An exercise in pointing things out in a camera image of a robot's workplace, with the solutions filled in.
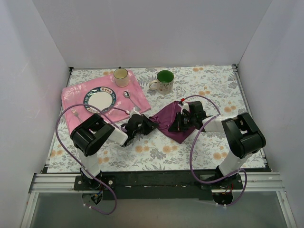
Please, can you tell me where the purple satin napkin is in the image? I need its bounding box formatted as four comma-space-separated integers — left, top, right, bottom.
149, 101, 195, 144

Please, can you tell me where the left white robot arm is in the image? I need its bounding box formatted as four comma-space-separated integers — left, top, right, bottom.
70, 111, 159, 190

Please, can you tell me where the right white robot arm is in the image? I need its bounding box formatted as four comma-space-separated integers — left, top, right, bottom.
169, 100, 266, 189

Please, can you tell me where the pink cloth placemat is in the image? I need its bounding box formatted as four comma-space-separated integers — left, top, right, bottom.
61, 70, 151, 122

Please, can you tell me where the silver spoon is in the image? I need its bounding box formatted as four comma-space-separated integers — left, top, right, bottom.
123, 91, 141, 112

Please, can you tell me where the white plate blue rim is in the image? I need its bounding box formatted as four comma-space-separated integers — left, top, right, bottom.
83, 86, 117, 113

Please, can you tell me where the green floral mug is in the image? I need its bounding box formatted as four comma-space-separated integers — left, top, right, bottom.
149, 70, 174, 95

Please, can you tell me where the cream ceramic cup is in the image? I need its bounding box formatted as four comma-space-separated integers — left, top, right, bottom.
114, 68, 129, 87

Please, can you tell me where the small silver fork on placemat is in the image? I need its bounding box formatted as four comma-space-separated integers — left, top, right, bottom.
71, 108, 83, 123

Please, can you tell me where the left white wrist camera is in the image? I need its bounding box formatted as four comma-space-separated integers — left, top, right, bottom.
129, 107, 141, 117

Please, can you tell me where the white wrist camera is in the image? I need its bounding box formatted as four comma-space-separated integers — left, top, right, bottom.
179, 98, 190, 114
129, 107, 141, 117

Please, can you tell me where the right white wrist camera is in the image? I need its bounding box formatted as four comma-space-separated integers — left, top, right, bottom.
179, 98, 190, 114

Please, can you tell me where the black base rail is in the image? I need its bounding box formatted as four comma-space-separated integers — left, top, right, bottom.
73, 170, 244, 201

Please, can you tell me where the aluminium frame rail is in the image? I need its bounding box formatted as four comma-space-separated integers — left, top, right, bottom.
21, 64, 297, 228

